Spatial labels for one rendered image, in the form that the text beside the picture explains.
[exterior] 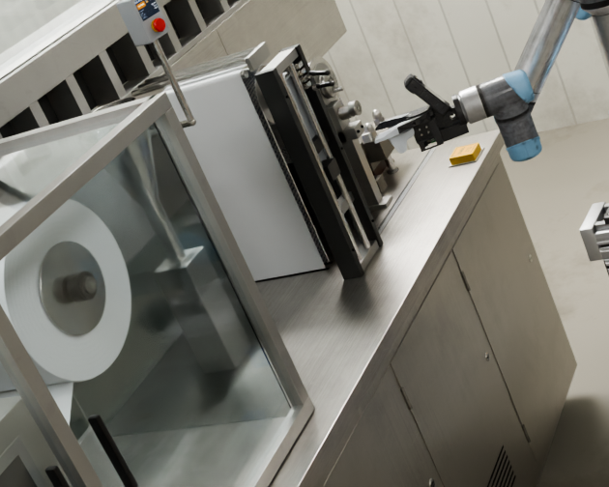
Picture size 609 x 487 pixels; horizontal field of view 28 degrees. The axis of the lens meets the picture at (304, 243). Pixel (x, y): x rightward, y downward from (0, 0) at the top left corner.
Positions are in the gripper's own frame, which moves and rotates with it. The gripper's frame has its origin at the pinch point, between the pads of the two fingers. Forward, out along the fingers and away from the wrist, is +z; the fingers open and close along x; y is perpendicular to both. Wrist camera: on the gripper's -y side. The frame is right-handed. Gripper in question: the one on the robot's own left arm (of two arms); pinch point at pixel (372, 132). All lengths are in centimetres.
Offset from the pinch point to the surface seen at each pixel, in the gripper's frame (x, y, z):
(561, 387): 66, 101, -18
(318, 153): 11.7, 1.9, 14.5
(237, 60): 17.0, -24.5, 24.6
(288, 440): -55, 40, 31
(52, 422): -105, 5, 49
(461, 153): 57, 24, -15
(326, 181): 10.1, 8.4, 15.1
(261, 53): 20.1, -23.6, 19.2
